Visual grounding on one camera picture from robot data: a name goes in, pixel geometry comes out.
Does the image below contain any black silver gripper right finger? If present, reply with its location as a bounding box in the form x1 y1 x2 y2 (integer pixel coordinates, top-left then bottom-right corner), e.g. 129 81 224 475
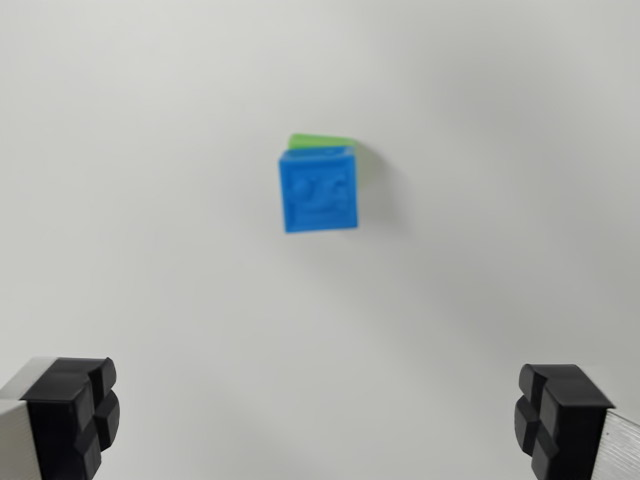
512 363 640 480

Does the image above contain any black silver gripper left finger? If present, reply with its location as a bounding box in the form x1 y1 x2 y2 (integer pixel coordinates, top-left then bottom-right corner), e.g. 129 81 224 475
0 356 122 480

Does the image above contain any blue cube with embossed face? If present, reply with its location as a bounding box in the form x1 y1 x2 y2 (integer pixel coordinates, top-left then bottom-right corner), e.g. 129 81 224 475
277 144 361 235

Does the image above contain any green cube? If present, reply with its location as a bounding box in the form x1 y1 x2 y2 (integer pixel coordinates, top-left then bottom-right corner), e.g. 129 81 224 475
287 132 376 197

